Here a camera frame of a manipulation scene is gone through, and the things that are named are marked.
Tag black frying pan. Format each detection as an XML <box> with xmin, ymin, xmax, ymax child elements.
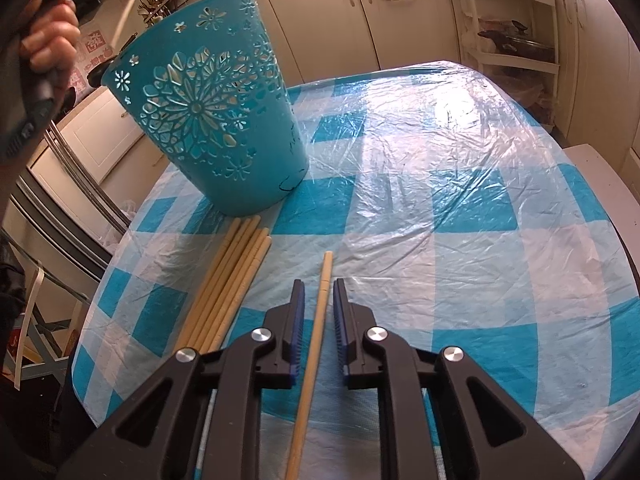
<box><xmin>87</xmin><ymin>34</ymin><xmax>137</xmax><ymax>87</ymax></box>

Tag blue white checked tablecloth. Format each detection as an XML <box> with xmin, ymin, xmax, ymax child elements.
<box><xmin>71</xmin><ymin>60</ymin><xmax>640</xmax><ymax>480</ymax></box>

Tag dark cooking pot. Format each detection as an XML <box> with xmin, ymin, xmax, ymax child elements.
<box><xmin>477</xmin><ymin>22</ymin><xmax>556</xmax><ymax>63</ymax></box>

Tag cream cabinet with drawers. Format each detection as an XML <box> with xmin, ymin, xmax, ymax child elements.
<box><xmin>547</xmin><ymin>0</ymin><xmax>640</xmax><ymax>171</ymax></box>

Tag chrome tube chair frame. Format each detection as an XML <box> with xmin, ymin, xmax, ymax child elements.
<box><xmin>12</xmin><ymin>125</ymin><xmax>132</xmax><ymax>283</ymax></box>

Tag cream low kitchen cabinet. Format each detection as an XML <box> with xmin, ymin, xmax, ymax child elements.
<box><xmin>27</xmin><ymin>85</ymin><xmax>161</xmax><ymax>186</ymax></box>

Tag pile of wooden chopsticks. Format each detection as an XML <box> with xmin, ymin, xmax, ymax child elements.
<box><xmin>172</xmin><ymin>215</ymin><xmax>272</xmax><ymax>356</ymax></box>

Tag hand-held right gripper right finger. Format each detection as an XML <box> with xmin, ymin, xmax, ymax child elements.
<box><xmin>332</xmin><ymin>278</ymin><xmax>584</xmax><ymax>480</ymax></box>

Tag clear plastic table cover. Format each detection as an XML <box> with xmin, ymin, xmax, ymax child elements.
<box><xmin>71</xmin><ymin>60</ymin><xmax>640</xmax><ymax>480</ymax></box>

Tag pale wooden chopstick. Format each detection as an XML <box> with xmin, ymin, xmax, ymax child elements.
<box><xmin>284</xmin><ymin>251</ymin><xmax>335</xmax><ymax>480</ymax></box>
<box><xmin>111</xmin><ymin>0</ymin><xmax>157</xmax><ymax>47</ymax></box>

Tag white chair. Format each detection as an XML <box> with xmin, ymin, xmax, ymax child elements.
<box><xmin>12</xmin><ymin>260</ymin><xmax>87</xmax><ymax>392</ymax></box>

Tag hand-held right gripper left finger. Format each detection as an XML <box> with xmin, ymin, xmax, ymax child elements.
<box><xmin>56</xmin><ymin>280</ymin><xmax>306</xmax><ymax>480</ymax></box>

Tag person's left hand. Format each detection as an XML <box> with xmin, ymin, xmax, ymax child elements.
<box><xmin>21</xmin><ymin>0</ymin><xmax>82</xmax><ymax>75</ymax></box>

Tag white side table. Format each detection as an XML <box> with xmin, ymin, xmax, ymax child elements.
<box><xmin>562</xmin><ymin>144</ymin><xmax>640</xmax><ymax>241</ymax></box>

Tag teal perforated plastic basket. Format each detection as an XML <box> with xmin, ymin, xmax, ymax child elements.
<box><xmin>101</xmin><ymin>0</ymin><xmax>309</xmax><ymax>217</ymax></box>

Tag cream corner kitchen cabinets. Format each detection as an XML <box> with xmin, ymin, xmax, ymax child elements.
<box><xmin>255</xmin><ymin>0</ymin><xmax>463</xmax><ymax>86</ymax></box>

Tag white plastic bag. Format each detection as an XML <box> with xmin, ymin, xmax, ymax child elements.
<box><xmin>104</xmin><ymin>200</ymin><xmax>138</xmax><ymax>261</ymax></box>

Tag white shelf rack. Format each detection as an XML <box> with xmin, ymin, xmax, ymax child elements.
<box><xmin>457</xmin><ymin>0</ymin><xmax>561</xmax><ymax>126</ymax></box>

